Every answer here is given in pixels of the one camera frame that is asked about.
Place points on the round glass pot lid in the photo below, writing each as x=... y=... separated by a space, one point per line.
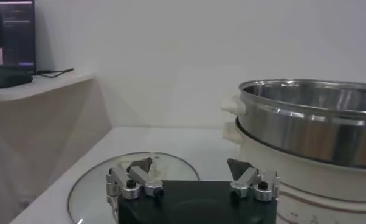
x=91 y=194

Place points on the stainless steel steamer basket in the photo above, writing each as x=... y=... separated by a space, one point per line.
x=292 y=134

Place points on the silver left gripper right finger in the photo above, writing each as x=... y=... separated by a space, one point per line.
x=247 y=179

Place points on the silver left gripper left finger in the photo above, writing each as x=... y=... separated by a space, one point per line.
x=146 y=182

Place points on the black laptop with purple screen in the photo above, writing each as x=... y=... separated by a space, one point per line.
x=15 y=33

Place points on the cream electric cooking pot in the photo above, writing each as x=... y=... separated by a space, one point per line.
x=292 y=182

